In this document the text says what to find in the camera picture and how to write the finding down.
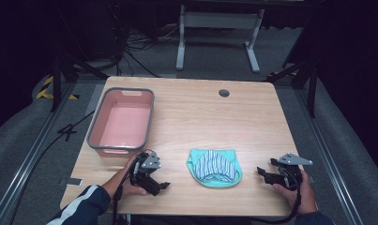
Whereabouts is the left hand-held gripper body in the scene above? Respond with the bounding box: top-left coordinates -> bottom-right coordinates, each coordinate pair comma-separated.
129,149 -> 162,193

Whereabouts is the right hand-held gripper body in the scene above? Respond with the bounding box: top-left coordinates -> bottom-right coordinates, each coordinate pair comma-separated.
270,152 -> 314,190

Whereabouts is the pink basin with gray rim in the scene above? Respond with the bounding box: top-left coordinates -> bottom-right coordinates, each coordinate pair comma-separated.
85,86 -> 156,158

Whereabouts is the teal striped underwear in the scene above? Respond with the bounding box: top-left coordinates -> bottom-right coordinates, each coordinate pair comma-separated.
186,147 -> 243,188

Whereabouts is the person's right hand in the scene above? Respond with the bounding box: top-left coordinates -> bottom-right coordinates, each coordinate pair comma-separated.
272,170 -> 319,216

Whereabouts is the person's left hand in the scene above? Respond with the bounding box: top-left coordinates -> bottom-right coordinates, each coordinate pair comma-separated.
101,155 -> 148,200

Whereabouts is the gray tape piece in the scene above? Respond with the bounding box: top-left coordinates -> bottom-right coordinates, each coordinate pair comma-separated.
65,176 -> 83,188

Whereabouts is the black tripod stand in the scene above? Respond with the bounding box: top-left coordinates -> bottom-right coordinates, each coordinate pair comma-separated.
50,52 -> 110,113
265,59 -> 318,119

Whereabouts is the black tape cross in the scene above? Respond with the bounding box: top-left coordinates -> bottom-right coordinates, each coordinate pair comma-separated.
57,123 -> 79,143

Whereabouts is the yellow black floor tape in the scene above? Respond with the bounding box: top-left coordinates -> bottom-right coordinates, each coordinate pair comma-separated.
36,76 -> 80,101

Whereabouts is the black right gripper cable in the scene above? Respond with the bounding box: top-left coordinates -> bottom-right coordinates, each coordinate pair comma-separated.
251,174 -> 303,225

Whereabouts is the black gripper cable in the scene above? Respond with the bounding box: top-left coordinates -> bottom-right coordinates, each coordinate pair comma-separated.
251,174 -> 303,225
112,162 -> 138,225

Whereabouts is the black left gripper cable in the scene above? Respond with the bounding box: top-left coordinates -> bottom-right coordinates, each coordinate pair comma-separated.
112,162 -> 138,225

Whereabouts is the aluminium floor rail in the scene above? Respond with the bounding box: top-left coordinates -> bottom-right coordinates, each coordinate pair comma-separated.
0,80 -> 77,225
294,88 -> 365,225

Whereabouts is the black floor cable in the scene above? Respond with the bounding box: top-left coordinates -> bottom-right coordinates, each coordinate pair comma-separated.
8,110 -> 96,225

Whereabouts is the tangle of black cables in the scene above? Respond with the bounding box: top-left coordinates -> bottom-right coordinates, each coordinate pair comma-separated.
114,18 -> 180,79

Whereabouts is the white metal desk frame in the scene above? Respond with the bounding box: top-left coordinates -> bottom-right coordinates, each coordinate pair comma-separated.
175,4 -> 265,74

